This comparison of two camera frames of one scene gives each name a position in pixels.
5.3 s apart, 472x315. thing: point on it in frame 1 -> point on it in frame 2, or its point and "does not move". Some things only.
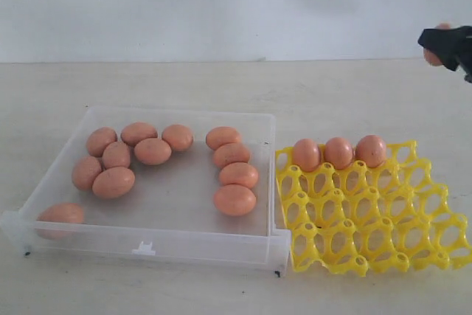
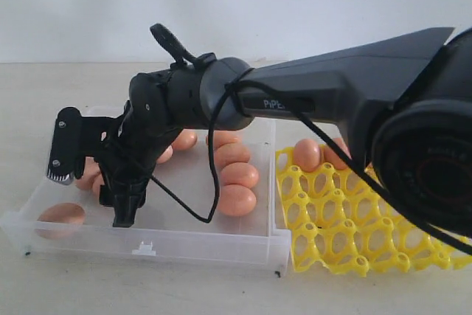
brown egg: (338, 152) does not move
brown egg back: (179, 137) does not move
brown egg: (306, 154) does not move
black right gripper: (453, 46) -> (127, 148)
